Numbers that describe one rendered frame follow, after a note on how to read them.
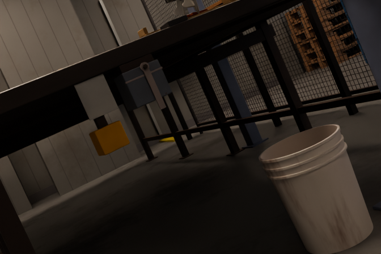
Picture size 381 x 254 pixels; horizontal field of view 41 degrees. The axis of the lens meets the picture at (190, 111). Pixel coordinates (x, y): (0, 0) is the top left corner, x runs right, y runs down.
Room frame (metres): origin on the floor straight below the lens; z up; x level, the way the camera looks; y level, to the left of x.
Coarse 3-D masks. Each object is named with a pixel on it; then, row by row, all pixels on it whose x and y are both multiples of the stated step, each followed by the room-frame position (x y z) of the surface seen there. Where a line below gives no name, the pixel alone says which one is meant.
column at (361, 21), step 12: (348, 0) 1.70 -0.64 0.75; (360, 0) 1.67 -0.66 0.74; (372, 0) 1.65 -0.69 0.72; (348, 12) 1.74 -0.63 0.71; (360, 12) 1.68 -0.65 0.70; (372, 12) 1.65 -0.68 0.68; (360, 24) 1.70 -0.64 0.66; (372, 24) 1.66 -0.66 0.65; (360, 36) 1.72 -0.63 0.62; (372, 36) 1.67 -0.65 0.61; (372, 48) 1.69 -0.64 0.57; (372, 60) 1.70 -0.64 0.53; (372, 72) 1.74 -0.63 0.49
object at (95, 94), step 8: (88, 80) 1.58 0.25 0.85; (96, 80) 1.59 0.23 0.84; (104, 80) 1.60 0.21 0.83; (80, 88) 1.57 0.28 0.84; (88, 88) 1.58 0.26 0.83; (96, 88) 1.59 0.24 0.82; (104, 88) 1.60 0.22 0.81; (80, 96) 1.56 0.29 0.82; (88, 96) 1.57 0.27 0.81; (96, 96) 1.58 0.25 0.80; (104, 96) 1.59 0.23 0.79; (112, 96) 1.60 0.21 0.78; (88, 104) 1.57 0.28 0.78; (96, 104) 1.58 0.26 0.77; (104, 104) 1.59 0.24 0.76; (112, 104) 1.60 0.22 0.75; (88, 112) 1.57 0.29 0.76; (96, 112) 1.58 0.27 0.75; (104, 112) 1.59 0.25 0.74
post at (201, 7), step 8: (200, 0) 4.06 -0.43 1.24; (192, 8) 4.04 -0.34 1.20; (200, 8) 4.05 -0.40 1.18; (216, 64) 4.05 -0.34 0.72; (224, 64) 4.04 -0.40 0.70; (216, 72) 4.09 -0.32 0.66; (224, 72) 4.03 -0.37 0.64; (232, 72) 4.06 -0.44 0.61; (224, 80) 4.03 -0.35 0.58; (232, 80) 4.05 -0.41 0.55; (224, 88) 4.08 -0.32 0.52; (232, 88) 4.04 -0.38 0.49; (232, 96) 4.02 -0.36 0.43; (240, 96) 4.05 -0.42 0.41; (232, 104) 4.06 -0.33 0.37; (240, 104) 4.04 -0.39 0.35; (240, 112) 4.03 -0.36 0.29; (248, 112) 4.05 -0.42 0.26; (240, 128) 4.10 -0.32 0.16; (248, 128) 4.03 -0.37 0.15; (256, 128) 4.06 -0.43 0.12; (248, 136) 4.03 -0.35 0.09; (256, 136) 4.05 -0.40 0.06; (248, 144) 4.08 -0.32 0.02; (256, 144) 3.99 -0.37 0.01
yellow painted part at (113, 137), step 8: (96, 120) 1.58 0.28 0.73; (104, 120) 1.59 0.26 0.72; (104, 128) 1.55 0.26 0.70; (112, 128) 1.56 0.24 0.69; (120, 128) 1.57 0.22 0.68; (96, 136) 1.54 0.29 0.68; (104, 136) 1.55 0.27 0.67; (112, 136) 1.56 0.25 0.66; (120, 136) 1.56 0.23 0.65; (96, 144) 1.57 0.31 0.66; (104, 144) 1.54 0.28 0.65; (112, 144) 1.55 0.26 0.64; (120, 144) 1.56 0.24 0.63; (104, 152) 1.54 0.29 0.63
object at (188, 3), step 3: (186, 0) 1.98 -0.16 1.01; (189, 0) 1.98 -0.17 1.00; (195, 0) 1.97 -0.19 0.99; (183, 3) 1.97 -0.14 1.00; (186, 3) 1.97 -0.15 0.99; (189, 3) 1.97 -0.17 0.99; (192, 3) 1.97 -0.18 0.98; (195, 3) 1.97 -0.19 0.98; (183, 6) 1.96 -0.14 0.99; (186, 6) 1.96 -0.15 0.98; (189, 6) 1.97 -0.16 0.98; (192, 6) 1.97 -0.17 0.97; (195, 6) 1.97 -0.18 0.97; (195, 9) 1.98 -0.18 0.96; (198, 9) 1.98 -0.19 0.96; (198, 12) 1.98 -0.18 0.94
